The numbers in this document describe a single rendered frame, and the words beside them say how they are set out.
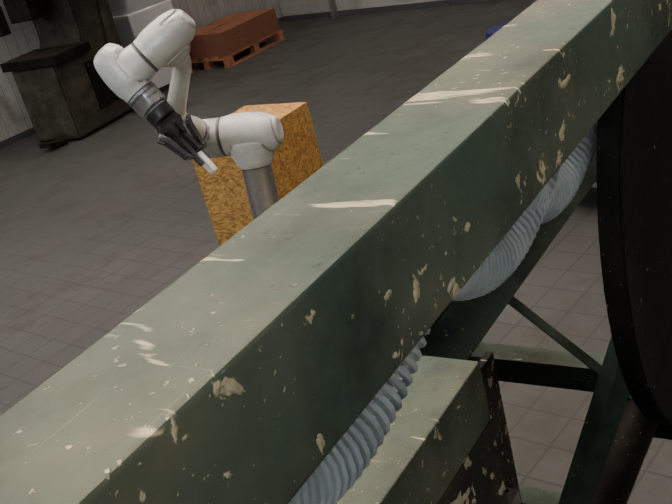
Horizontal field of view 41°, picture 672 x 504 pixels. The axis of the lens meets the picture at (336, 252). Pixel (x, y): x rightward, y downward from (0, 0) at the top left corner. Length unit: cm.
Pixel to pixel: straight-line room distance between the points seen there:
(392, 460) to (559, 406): 312
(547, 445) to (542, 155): 315
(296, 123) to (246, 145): 170
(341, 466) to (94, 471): 29
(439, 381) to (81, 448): 74
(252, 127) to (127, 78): 56
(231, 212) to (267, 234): 407
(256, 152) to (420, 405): 197
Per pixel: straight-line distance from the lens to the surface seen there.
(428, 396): 110
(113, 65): 255
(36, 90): 1116
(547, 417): 406
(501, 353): 304
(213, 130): 299
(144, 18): 1215
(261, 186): 301
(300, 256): 53
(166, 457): 42
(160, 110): 254
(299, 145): 466
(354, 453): 68
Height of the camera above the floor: 241
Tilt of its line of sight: 24 degrees down
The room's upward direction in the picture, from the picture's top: 15 degrees counter-clockwise
